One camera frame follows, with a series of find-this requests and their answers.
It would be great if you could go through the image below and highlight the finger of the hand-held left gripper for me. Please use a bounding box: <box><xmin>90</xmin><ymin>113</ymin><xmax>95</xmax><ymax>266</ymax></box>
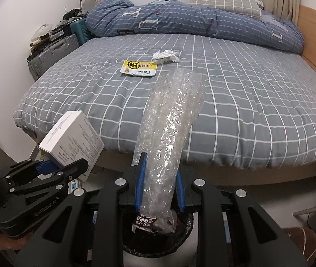
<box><xmin>0</xmin><ymin>158</ymin><xmax>57</xmax><ymax>185</ymax></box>
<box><xmin>8</xmin><ymin>158</ymin><xmax>89</xmax><ymax>198</ymax></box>

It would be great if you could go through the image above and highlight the clear plastic bag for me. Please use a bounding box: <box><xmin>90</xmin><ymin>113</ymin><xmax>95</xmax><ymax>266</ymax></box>
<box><xmin>154</xmin><ymin>214</ymin><xmax>179</xmax><ymax>234</ymax></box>

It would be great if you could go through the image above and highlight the white tissue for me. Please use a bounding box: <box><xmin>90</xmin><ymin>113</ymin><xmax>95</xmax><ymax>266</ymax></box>
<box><xmin>152</xmin><ymin>49</ymin><xmax>179</xmax><ymax>64</ymax></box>

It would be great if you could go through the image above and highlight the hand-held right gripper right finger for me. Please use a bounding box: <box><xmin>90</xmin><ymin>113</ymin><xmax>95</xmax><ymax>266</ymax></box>
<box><xmin>175</xmin><ymin>170</ymin><xmax>309</xmax><ymax>267</ymax></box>

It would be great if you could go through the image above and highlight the white power strip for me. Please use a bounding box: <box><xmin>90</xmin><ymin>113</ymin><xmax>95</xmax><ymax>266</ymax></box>
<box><xmin>68</xmin><ymin>179</ymin><xmax>81</xmax><ymax>194</ymax></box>

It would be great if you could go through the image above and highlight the yellow and silver packet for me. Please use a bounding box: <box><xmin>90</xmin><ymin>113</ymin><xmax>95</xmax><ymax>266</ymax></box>
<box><xmin>120</xmin><ymin>60</ymin><xmax>158</xmax><ymax>77</ymax></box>

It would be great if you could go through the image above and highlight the grey checked pillow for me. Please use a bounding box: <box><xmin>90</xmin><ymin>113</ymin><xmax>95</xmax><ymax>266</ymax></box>
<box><xmin>188</xmin><ymin>0</ymin><xmax>265</xmax><ymax>20</ymax></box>

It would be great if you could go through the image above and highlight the clear bubble wrap bag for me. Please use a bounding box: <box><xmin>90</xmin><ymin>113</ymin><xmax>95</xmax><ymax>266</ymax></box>
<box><xmin>132</xmin><ymin>68</ymin><xmax>205</xmax><ymax>220</ymax></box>

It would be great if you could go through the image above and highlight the blue striped quilt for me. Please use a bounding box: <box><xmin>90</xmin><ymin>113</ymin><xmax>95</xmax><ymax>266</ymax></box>
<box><xmin>86</xmin><ymin>0</ymin><xmax>305</xmax><ymax>54</ymax></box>

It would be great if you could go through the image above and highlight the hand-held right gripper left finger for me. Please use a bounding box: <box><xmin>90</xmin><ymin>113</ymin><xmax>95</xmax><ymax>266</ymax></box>
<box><xmin>13</xmin><ymin>152</ymin><xmax>148</xmax><ymax>267</ymax></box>

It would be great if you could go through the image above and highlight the teal hard suitcase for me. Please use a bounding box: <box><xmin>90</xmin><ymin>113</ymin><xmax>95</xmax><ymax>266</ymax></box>
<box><xmin>69</xmin><ymin>17</ymin><xmax>92</xmax><ymax>45</ymax></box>

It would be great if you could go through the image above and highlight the pile of dark clutter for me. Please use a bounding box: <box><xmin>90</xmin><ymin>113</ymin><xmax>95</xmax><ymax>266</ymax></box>
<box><xmin>28</xmin><ymin>8</ymin><xmax>89</xmax><ymax>59</ymax></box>

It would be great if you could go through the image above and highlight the bed with grey checked sheet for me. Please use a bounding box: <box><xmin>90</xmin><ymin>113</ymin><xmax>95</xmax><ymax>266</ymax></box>
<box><xmin>13</xmin><ymin>32</ymin><xmax>316</xmax><ymax>170</ymax></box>

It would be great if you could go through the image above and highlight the black trash bin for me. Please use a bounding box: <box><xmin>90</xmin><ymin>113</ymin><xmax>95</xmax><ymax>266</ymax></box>
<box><xmin>122</xmin><ymin>206</ymin><xmax>199</xmax><ymax>258</ymax></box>

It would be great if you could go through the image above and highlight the white cardboard box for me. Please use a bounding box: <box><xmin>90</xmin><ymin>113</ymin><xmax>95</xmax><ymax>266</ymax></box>
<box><xmin>39</xmin><ymin>111</ymin><xmax>105</xmax><ymax>182</ymax></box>

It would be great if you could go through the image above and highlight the white plastic object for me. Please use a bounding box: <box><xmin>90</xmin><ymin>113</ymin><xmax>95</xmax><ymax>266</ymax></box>
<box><xmin>33</xmin><ymin>24</ymin><xmax>54</xmax><ymax>41</ymax></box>

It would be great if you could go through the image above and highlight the wooden bed frame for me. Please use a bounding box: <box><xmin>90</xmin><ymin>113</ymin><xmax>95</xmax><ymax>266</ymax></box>
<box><xmin>99</xmin><ymin>5</ymin><xmax>316</xmax><ymax>187</ymax></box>

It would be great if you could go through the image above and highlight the grey hard suitcase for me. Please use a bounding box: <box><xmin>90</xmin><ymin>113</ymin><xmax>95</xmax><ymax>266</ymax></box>
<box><xmin>28</xmin><ymin>35</ymin><xmax>80</xmax><ymax>81</ymax></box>

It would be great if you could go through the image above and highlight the grey metal chair leg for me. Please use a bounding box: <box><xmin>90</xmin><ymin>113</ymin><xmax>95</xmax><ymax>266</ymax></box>
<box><xmin>293</xmin><ymin>200</ymin><xmax>316</xmax><ymax>234</ymax></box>

